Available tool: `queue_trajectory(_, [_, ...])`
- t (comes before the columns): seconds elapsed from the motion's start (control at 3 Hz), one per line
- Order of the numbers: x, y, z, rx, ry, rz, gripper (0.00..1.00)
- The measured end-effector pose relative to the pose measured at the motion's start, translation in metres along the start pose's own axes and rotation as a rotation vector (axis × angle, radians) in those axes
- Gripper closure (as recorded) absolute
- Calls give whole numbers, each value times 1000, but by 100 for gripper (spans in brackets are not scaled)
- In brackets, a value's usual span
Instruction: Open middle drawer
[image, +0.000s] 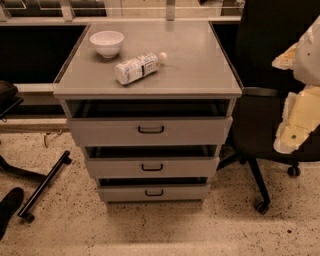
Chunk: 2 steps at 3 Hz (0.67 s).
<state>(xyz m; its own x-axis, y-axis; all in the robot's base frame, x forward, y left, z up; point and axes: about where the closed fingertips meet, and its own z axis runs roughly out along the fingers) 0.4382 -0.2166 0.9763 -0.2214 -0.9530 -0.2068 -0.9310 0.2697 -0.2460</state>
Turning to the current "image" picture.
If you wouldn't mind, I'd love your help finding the white plastic bottle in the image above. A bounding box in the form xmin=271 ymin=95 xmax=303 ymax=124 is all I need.
xmin=114 ymin=52 xmax=168 ymax=85

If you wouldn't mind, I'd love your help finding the white ceramic bowl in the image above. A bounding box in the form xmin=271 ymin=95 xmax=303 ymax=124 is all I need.
xmin=90 ymin=31 xmax=124 ymax=58

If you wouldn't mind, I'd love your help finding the black shoe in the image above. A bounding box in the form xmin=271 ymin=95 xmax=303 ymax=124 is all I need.
xmin=0 ymin=187 xmax=24 ymax=240

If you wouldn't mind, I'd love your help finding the black chair seat left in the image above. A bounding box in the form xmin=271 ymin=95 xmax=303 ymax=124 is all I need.
xmin=0 ymin=80 xmax=23 ymax=119

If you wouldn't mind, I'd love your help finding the grey drawer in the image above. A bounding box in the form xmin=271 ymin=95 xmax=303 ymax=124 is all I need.
xmin=67 ymin=117 xmax=232 ymax=146
xmin=85 ymin=157 xmax=219 ymax=178
xmin=97 ymin=184 xmax=210 ymax=203

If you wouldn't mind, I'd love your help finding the black chair base left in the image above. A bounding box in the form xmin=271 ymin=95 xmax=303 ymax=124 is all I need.
xmin=0 ymin=150 xmax=73 ymax=224

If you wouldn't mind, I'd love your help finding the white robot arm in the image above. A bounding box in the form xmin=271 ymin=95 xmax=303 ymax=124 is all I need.
xmin=272 ymin=17 xmax=320 ymax=154

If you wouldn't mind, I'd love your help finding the grey drawer cabinet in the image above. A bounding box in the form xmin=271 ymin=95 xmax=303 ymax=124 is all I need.
xmin=54 ymin=21 xmax=241 ymax=188

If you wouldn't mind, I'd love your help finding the black office chair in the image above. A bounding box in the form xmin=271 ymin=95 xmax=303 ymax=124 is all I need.
xmin=213 ymin=0 xmax=320 ymax=213

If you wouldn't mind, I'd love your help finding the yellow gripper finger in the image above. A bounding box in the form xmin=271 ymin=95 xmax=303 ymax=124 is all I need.
xmin=272 ymin=43 xmax=297 ymax=70
xmin=273 ymin=85 xmax=320 ymax=154

